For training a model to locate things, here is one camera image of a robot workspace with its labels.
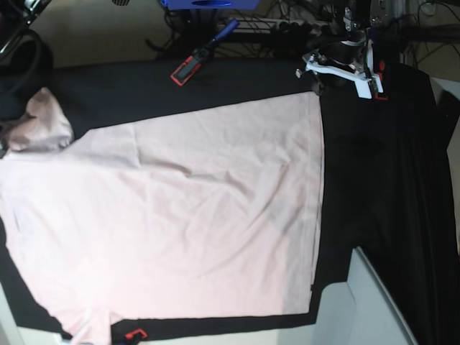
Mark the blue plastic box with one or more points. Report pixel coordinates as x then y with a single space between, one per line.
210 4

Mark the black table cloth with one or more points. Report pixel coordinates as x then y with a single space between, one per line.
387 176

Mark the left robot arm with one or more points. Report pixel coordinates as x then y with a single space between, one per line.
350 21

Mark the light pink T-shirt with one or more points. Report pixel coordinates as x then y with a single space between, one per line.
208 214

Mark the small red black clamp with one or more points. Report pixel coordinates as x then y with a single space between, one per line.
136 335

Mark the blue handled bar clamp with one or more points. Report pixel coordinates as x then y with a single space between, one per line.
199 56

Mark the red clamp at right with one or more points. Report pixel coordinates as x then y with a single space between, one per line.
381 96

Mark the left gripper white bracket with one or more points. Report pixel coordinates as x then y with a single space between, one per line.
348 60

